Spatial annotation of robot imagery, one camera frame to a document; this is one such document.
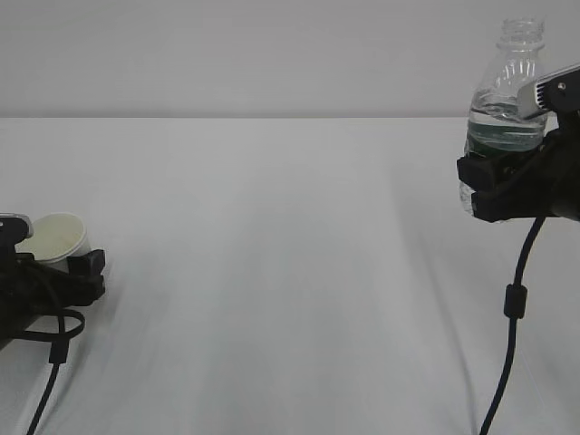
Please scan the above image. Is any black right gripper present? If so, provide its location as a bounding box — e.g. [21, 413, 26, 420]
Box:
[456, 110, 579, 223]

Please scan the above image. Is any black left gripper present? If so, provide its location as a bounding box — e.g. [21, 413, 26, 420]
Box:
[1, 247, 106, 352]

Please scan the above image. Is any white paper cup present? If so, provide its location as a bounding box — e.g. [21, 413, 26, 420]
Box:
[15, 212, 91, 273]

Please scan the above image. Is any clear green-label water bottle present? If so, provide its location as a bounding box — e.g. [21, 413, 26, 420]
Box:
[458, 17, 549, 224]

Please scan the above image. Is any black left camera cable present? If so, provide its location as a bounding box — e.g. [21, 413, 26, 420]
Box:
[20, 262, 87, 435]

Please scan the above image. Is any black camera cable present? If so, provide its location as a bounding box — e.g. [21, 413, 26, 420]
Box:
[478, 216, 547, 435]
[20, 262, 87, 435]

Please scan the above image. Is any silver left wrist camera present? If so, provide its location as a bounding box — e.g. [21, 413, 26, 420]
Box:
[0, 213, 34, 248]

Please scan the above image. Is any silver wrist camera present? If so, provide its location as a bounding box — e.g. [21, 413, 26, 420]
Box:
[517, 63, 579, 120]
[0, 213, 34, 248]

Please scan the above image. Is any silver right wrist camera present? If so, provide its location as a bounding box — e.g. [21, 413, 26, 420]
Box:
[517, 63, 579, 120]

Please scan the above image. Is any black right camera cable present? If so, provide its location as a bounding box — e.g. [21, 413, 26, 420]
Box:
[478, 216, 547, 435]

